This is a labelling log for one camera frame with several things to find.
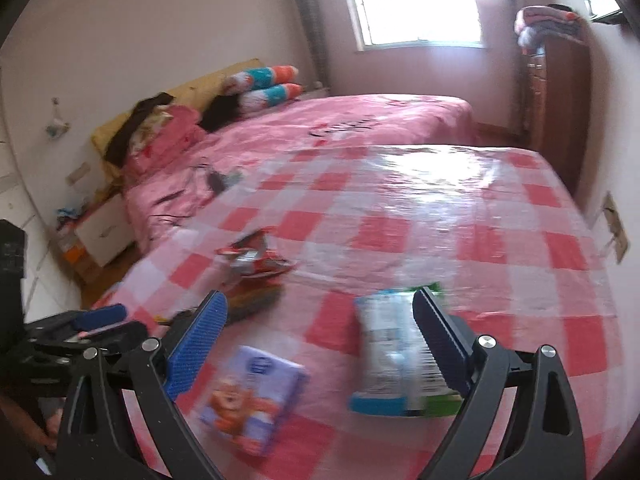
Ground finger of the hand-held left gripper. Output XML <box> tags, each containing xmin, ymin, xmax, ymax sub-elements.
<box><xmin>75</xmin><ymin>321</ymin><xmax>149</xmax><ymax>350</ymax></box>
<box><xmin>70</xmin><ymin>302</ymin><xmax>128</xmax><ymax>331</ymax></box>

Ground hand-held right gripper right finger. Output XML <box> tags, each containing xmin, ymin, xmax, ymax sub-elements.
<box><xmin>412</xmin><ymin>286</ymin><xmax>587</xmax><ymax>480</ymax></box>

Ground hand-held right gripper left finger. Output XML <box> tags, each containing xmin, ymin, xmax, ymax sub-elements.
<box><xmin>55</xmin><ymin>290</ymin><xmax>228</xmax><ymax>480</ymax></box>

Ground white green wipes packet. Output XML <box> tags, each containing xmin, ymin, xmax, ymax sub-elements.
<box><xmin>348</xmin><ymin>282</ymin><xmax>466</xmax><ymax>418</ymax></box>

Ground yellow snack packet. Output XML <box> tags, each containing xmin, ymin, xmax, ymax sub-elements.
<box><xmin>227</xmin><ymin>280</ymin><xmax>283</xmax><ymax>323</ymax></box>

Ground person's left forearm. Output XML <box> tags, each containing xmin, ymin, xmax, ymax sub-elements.
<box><xmin>0</xmin><ymin>392</ymin><xmax>66</xmax><ymax>466</ymax></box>

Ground orange cardboard box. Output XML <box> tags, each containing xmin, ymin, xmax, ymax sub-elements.
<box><xmin>62</xmin><ymin>242</ymin><xmax>88</xmax><ymax>266</ymax></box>

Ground blue orange bear carton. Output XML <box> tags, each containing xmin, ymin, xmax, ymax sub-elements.
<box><xmin>197</xmin><ymin>345</ymin><xmax>308</xmax><ymax>457</ymax></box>

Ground white nightstand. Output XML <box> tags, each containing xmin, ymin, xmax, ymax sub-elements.
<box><xmin>75</xmin><ymin>192</ymin><xmax>138</xmax><ymax>267</ymax></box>

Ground red black crumpled packet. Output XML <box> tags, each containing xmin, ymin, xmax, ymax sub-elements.
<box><xmin>215</xmin><ymin>229</ymin><xmax>293</xmax><ymax>281</ymax></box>

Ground pink white checkered tablecloth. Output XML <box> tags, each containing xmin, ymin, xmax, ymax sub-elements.
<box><xmin>92</xmin><ymin>144</ymin><xmax>621</xmax><ymax>480</ymax></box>

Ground dark brown garment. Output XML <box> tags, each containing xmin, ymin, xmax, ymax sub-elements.
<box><xmin>107</xmin><ymin>92</ymin><xmax>173</xmax><ymax>166</ymax></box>

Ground pink folded quilt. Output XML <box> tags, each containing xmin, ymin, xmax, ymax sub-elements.
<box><xmin>125</xmin><ymin>105</ymin><xmax>208</xmax><ymax>173</ymax></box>

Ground dark cloth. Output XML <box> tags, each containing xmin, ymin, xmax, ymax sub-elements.
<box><xmin>200</xmin><ymin>94</ymin><xmax>251</xmax><ymax>131</ymax></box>

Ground pink bed blanket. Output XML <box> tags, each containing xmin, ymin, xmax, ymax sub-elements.
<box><xmin>122</xmin><ymin>94</ymin><xmax>476</xmax><ymax>256</ymax></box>

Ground yellow headboard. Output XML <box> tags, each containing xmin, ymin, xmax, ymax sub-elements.
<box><xmin>90</xmin><ymin>58</ymin><xmax>266</xmax><ymax>176</ymax></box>

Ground wooden cabinet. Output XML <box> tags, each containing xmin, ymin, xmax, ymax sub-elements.
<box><xmin>520</xmin><ymin>35</ymin><xmax>593</xmax><ymax>201</ymax></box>

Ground striped bolster pillow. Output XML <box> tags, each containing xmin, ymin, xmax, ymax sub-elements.
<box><xmin>237</xmin><ymin>82</ymin><xmax>303</xmax><ymax>116</ymax></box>
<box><xmin>222</xmin><ymin>64</ymin><xmax>301</xmax><ymax>95</ymax></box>

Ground folded blankets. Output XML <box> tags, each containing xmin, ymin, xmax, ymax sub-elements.
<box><xmin>515</xmin><ymin>4</ymin><xmax>593</xmax><ymax>53</ymax></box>

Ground window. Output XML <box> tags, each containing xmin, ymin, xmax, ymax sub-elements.
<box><xmin>337</xmin><ymin>0</ymin><xmax>516</xmax><ymax>53</ymax></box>

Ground black cables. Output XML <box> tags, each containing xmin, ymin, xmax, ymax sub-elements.
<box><xmin>150</xmin><ymin>157</ymin><xmax>221</xmax><ymax>226</ymax></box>

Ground small wall hanging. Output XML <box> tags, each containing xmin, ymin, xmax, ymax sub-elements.
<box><xmin>45</xmin><ymin>100</ymin><xmax>68</xmax><ymax>138</ymax></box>

